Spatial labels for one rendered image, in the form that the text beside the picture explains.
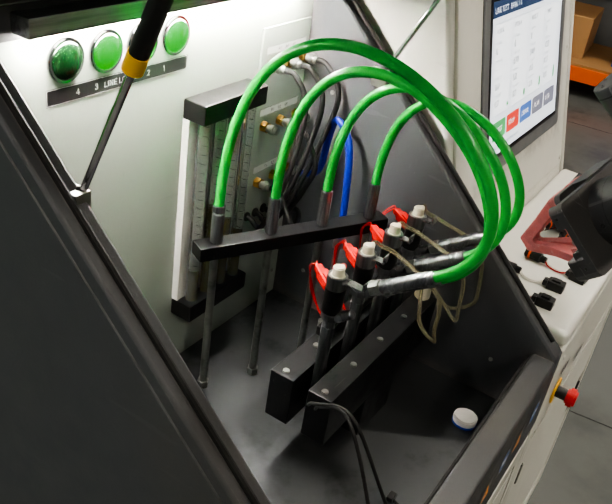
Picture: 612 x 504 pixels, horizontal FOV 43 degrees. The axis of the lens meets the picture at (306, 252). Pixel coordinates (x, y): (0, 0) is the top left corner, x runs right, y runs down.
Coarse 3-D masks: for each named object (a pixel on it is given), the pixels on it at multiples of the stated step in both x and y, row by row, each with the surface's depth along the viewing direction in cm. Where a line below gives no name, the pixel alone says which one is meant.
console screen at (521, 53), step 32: (512, 0) 136; (544, 0) 151; (512, 32) 139; (544, 32) 155; (512, 64) 142; (544, 64) 158; (512, 96) 145; (544, 96) 162; (480, 128) 135; (512, 128) 148; (544, 128) 166
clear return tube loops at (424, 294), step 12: (432, 216) 121; (408, 228) 115; (456, 228) 120; (396, 252) 109; (444, 252) 114; (408, 264) 109; (480, 276) 120; (432, 288) 108; (480, 288) 121; (420, 300) 121; (420, 312) 119; (456, 312) 117; (420, 324) 116; (432, 336) 111
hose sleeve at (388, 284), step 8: (424, 272) 93; (432, 272) 93; (384, 280) 97; (392, 280) 96; (400, 280) 95; (408, 280) 94; (416, 280) 94; (424, 280) 93; (432, 280) 92; (384, 288) 97; (392, 288) 96; (400, 288) 95; (408, 288) 95
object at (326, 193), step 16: (368, 96) 106; (352, 112) 109; (464, 112) 100; (336, 144) 112; (480, 144) 100; (336, 160) 114; (496, 160) 100; (496, 176) 100; (320, 208) 118; (320, 224) 119; (496, 240) 104; (448, 256) 109; (464, 256) 107
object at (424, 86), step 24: (288, 48) 92; (312, 48) 90; (336, 48) 88; (360, 48) 86; (264, 72) 95; (408, 72) 84; (432, 96) 84; (240, 120) 100; (456, 120) 83; (480, 168) 84; (216, 192) 107
